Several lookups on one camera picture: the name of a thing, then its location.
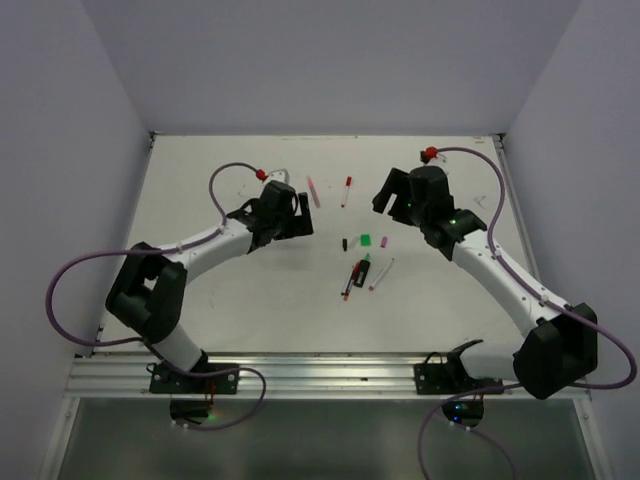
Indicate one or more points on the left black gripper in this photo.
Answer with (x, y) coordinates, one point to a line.
(299, 225)

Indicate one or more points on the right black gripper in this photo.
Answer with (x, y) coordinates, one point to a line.
(394, 183)

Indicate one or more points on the green highlighter cap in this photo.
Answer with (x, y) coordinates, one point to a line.
(365, 240)

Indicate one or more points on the orange clear pen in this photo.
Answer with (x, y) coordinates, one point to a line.
(345, 298)

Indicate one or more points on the green black highlighter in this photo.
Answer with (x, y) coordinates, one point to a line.
(362, 271)

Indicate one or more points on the pink white marker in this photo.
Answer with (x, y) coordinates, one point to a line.
(380, 276)

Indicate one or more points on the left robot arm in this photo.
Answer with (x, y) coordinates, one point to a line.
(148, 292)

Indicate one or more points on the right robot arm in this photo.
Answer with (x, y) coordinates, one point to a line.
(559, 340)

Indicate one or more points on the pink clear pen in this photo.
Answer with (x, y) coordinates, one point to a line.
(313, 192)

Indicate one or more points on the red white marker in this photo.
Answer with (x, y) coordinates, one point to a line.
(346, 190)

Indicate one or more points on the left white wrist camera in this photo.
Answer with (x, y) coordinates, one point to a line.
(280, 175)

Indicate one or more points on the right black base bracket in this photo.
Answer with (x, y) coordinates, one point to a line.
(443, 373)

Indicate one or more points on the black base bracket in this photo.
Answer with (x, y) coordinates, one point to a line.
(206, 379)
(443, 373)

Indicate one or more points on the left black base bracket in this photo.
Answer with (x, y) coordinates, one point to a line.
(206, 379)

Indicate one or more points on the aluminium mounting rail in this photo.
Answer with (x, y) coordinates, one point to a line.
(289, 377)

